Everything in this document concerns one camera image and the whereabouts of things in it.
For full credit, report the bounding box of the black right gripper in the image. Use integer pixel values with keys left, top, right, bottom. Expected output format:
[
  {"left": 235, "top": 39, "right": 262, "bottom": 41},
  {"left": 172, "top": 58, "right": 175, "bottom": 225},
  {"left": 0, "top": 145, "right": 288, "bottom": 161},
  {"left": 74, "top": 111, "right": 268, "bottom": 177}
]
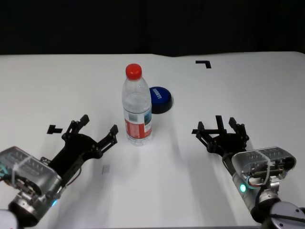
[{"left": 195, "top": 117, "right": 250, "bottom": 156}]

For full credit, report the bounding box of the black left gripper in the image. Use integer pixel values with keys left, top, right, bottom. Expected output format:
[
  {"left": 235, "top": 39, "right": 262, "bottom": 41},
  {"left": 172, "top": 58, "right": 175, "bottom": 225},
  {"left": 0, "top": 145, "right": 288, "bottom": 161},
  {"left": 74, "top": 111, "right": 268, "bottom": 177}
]
[{"left": 49, "top": 114, "right": 119, "bottom": 188}]

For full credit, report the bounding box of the blue push button black base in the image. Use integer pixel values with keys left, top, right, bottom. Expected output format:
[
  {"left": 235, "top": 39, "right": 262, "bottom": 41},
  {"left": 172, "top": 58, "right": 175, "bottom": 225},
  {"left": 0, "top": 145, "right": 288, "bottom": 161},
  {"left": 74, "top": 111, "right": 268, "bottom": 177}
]
[{"left": 149, "top": 85, "right": 174, "bottom": 115}]

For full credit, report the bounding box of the clear water bottle red cap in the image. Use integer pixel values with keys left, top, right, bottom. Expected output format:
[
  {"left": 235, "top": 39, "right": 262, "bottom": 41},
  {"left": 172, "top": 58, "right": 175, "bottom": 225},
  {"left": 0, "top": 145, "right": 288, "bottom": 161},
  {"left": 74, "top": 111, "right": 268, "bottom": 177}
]
[{"left": 122, "top": 63, "right": 153, "bottom": 146}]

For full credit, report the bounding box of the long black T tape mark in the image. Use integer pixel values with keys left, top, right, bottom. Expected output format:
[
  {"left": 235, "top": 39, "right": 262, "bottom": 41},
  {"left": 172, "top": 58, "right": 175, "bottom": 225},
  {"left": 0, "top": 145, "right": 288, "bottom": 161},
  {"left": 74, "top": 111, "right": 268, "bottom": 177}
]
[{"left": 192, "top": 115, "right": 226, "bottom": 135}]

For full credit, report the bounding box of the short black T tape mark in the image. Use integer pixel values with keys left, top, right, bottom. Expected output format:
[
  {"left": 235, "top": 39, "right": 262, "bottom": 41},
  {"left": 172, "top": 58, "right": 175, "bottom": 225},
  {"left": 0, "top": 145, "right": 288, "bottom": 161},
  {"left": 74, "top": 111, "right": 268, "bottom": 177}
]
[{"left": 47, "top": 125, "right": 63, "bottom": 135}]

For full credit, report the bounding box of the black corner tape mark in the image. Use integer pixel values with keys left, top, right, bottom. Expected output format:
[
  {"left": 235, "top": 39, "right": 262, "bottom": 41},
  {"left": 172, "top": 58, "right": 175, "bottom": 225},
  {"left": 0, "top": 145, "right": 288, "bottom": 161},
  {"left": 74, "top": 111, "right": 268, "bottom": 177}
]
[{"left": 195, "top": 60, "right": 212, "bottom": 69}]

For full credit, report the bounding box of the black curtain backdrop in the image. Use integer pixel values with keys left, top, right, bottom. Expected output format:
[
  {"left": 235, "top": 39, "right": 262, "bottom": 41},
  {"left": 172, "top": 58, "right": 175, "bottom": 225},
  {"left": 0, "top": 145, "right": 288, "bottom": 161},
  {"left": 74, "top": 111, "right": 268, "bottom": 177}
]
[{"left": 0, "top": 0, "right": 305, "bottom": 57}]

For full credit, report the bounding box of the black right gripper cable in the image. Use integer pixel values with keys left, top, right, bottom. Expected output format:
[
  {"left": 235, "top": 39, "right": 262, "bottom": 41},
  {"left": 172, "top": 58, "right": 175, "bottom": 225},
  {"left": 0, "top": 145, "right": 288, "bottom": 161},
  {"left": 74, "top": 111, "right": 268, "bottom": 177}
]
[{"left": 222, "top": 154, "right": 237, "bottom": 177}]

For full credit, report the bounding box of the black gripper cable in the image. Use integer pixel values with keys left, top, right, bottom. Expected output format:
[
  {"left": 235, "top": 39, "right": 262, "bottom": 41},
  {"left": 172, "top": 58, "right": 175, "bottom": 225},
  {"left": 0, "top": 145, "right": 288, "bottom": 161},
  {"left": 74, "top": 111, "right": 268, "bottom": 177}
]
[
  {"left": 62, "top": 155, "right": 83, "bottom": 189},
  {"left": 222, "top": 154, "right": 237, "bottom": 177}
]

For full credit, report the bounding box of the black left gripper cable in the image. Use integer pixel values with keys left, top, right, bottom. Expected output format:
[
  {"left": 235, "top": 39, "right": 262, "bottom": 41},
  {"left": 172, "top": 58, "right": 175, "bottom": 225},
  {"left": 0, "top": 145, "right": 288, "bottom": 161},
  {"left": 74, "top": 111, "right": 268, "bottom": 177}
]
[{"left": 62, "top": 155, "right": 83, "bottom": 189}]

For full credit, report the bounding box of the right wrist camera silver housing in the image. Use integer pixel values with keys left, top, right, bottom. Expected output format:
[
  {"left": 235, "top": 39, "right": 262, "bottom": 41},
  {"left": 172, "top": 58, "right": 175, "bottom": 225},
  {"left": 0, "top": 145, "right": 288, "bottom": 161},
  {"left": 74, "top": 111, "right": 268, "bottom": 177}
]
[{"left": 232, "top": 146, "right": 296, "bottom": 183}]

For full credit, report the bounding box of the wrist camera silver housing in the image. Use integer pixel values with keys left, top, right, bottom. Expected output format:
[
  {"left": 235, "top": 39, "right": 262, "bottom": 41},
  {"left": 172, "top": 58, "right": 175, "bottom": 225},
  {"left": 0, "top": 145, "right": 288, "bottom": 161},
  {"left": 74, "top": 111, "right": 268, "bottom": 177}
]
[
  {"left": 0, "top": 146, "right": 63, "bottom": 198},
  {"left": 232, "top": 146, "right": 296, "bottom": 183}
]

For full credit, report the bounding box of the left wrist camera silver housing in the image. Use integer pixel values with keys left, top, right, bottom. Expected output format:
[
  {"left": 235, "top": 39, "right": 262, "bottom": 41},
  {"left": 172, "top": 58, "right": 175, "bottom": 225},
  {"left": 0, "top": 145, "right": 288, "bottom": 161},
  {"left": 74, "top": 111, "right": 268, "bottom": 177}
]
[{"left": 0, "top": 146, "right": 63, "bottom": 198}]

